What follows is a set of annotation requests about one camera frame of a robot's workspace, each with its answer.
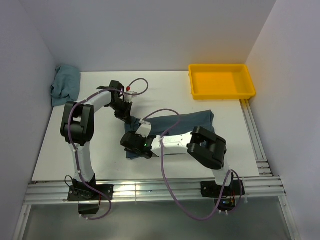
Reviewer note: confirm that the aluminium front rail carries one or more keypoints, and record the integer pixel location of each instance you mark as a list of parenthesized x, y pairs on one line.
[(50, 193)]

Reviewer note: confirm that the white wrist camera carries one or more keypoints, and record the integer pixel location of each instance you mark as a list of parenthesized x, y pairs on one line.
[(128, 95), (144, 128)]

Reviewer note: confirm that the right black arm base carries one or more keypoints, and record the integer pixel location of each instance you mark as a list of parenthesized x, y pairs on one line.
[(209, 189)]

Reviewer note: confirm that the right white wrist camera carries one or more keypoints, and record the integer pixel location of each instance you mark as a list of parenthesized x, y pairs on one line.
[(144, 128)]

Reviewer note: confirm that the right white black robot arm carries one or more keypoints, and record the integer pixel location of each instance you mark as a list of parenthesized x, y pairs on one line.
[(203, 145)]

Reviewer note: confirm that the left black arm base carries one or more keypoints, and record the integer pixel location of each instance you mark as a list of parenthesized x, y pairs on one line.
[(89, 201)]

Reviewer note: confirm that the yellow plastic tray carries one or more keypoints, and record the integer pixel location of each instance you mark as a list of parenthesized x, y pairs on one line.
[(220, 82)]

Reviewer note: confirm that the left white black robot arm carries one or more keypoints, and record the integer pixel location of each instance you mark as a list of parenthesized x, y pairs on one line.
[(78, 123)]

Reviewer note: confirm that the dark teal t-shirt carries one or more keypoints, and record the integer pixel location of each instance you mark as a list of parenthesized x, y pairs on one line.
[(175, 124)]

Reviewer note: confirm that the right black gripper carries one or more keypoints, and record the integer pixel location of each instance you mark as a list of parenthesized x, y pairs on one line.
[(137, 135)]

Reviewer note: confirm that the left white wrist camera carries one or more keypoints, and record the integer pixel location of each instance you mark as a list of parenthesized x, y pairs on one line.
[(128, 95)]

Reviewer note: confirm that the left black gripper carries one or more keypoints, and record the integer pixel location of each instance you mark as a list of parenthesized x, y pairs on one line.
[(125, 114)]

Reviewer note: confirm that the light blue crumpled t-shirt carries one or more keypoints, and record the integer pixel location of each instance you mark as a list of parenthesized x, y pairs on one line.
[(66, 85)]

